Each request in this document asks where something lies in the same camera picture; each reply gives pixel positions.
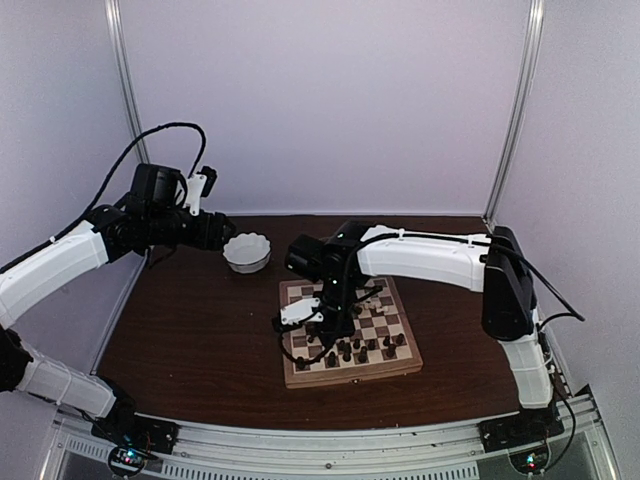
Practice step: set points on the aluminium frame post right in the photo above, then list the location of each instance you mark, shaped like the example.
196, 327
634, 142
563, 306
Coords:
529, 60

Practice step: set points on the white scalloped bowl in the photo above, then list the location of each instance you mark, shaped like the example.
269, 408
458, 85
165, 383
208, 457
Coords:
247, 253

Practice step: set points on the wooden chess board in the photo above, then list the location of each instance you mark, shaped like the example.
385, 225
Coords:
303, 343

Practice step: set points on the aluminium front rail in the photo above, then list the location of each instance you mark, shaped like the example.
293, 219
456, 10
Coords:
441, 451

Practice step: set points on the aluminium frame post left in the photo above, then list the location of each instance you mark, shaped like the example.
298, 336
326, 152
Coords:
116, 33

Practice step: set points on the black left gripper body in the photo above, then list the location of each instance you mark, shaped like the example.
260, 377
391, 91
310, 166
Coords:
163, 229

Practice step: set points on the pile of white chess pieces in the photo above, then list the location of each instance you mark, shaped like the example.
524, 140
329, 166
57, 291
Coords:
376, 305

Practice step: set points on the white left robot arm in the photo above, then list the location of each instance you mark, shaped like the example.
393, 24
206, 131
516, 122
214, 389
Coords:
103, 235

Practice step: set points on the aluminium frame post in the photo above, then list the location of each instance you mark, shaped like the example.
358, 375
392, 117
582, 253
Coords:
529, 60
116, 33

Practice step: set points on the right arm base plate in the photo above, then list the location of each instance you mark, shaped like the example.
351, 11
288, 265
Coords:
518, 430

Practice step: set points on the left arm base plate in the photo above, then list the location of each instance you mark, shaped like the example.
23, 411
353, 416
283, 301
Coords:
145, 434

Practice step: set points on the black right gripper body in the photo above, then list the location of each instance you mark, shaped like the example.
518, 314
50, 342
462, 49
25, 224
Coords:
346, 325

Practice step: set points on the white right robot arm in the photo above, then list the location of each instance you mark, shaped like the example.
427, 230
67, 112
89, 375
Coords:
491, 265

